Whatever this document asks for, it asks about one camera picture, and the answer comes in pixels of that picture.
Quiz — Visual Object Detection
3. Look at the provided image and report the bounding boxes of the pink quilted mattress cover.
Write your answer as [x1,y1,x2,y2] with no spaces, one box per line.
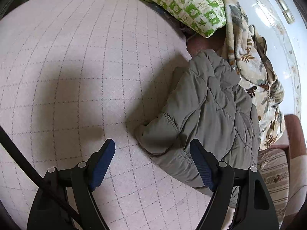
[1,0,210,229]

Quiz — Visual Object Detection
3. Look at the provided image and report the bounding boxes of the striped floral sofa cushion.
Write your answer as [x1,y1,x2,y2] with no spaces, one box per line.
[257,149,289,225]

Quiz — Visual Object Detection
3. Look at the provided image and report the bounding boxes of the floral leaf-print blanket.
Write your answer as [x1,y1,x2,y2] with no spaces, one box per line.
[222,0,285,150]

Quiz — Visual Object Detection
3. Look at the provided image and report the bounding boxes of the grey quilted puffer jacket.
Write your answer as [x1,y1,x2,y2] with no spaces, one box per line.
[135,49,260,196]

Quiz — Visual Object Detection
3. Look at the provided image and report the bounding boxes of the black cable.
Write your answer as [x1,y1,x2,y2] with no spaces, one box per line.
[0,125,83,220]

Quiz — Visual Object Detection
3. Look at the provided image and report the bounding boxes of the beige wall switch plate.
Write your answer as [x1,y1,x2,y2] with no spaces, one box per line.
[276,0,295,24]

